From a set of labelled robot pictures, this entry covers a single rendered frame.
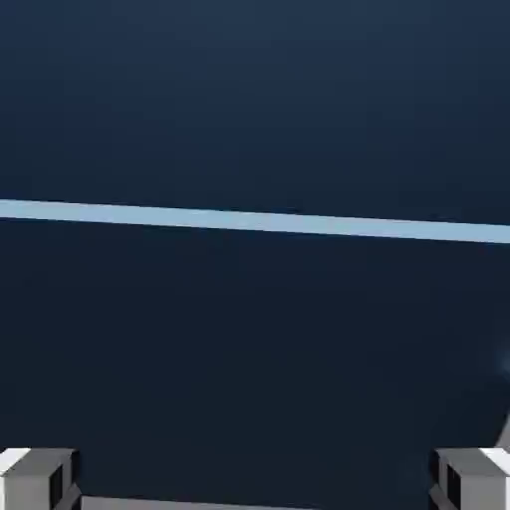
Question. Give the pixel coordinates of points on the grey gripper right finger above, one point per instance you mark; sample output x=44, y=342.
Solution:
x=476, y=484

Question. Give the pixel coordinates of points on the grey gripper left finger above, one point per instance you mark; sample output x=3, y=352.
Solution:
x=28, y=484

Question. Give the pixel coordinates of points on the dark blue cabinet door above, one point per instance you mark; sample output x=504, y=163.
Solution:
x=255, y=350
x=255, y=103

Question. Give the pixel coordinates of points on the dark blue cabinet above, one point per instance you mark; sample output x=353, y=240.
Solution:
x=255, y=221

